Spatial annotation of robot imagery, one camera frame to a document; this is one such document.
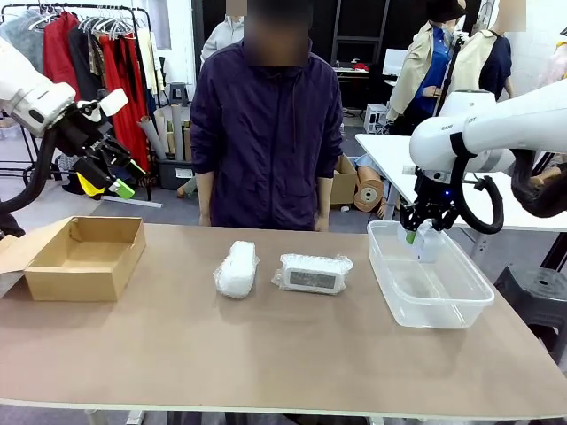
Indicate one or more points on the black plastic stool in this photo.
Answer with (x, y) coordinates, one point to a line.
(540, 301)

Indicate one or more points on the person's left hand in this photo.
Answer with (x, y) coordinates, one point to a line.
(322, 222)

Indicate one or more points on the person's left forearm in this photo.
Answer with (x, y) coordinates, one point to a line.
(324, 197)

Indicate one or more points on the mannequin with cream jacket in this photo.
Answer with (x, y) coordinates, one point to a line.
(474, 62)

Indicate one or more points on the black storage bin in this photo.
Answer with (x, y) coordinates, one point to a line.
(170, 175)

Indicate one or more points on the person in purple jacket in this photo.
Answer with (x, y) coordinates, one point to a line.
(266, 133)

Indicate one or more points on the lying mannequin in grey clothes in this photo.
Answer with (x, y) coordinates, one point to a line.
(188, 188)

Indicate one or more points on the grey plastic stool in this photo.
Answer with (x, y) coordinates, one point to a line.
(178, 88)

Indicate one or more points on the open brown cardboard box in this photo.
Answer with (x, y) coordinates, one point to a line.
(80, 283)

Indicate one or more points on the white work table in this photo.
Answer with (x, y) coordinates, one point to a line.
(390, 164)

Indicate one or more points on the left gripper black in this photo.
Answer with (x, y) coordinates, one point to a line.
(86, 133)

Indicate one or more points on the grey fuzzy coat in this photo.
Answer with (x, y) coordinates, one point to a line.
(26, 40)

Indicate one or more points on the red coat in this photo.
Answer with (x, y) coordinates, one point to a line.
(57, 53)

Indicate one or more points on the mannequin with pink top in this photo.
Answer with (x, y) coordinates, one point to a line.
(556, 66)

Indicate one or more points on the slanted grey paper roll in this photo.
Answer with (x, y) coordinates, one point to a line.
(153, 139)

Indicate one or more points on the clear plastic container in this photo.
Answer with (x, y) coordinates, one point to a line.
(443, 310)

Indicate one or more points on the person's right hand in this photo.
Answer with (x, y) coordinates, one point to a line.
(205, 220)

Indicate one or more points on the black tripod pole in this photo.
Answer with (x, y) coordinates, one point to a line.
(448, 84)

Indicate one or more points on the tall grey paper roll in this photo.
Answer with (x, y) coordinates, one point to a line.
(177, 133)

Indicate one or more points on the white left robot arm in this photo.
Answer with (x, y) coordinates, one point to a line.
(26, 97)

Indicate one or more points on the white computer case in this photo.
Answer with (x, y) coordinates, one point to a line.
(376, 117)

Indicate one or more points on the brown cardboard spool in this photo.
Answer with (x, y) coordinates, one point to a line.
(371, 197)

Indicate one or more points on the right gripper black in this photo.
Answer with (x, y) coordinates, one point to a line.
(434, 188)

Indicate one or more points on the white monitor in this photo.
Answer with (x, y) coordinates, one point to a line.
(394, 62)

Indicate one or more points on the black metal clothes rack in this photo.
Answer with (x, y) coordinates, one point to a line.
(149, 188)

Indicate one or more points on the cream garment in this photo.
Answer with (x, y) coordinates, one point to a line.
(148, 57)

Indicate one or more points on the yellow and black object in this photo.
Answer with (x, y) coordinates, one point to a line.
(86, 190)

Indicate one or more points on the brown paper roll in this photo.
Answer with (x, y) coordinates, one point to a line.
(187, 144)

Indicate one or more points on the white table leg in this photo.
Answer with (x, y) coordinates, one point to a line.
(135, 418)

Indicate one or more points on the mannequin with grey hoodie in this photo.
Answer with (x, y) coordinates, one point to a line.
(221, 40)

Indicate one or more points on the bare mannequin limb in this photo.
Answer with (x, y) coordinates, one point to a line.
(542, 179)

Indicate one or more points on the unwrapped white digital clock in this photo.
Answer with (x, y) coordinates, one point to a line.
(427, 248)

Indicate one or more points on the person's right forearm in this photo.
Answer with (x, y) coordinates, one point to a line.
(205, 195)

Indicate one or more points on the black garment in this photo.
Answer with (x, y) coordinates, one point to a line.
(84, 57)

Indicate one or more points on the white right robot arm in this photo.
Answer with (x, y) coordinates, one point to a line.
(487, 128)

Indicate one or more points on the red dress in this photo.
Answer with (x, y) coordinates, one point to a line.
(133, 133)

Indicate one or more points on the cream paper roll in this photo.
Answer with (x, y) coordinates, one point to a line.
(161, 130)

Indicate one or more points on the mannequin with beige coat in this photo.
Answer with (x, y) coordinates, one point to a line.
(412, 75)

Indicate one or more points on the small brown cardboard carton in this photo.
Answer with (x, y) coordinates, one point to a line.
(345, 186)

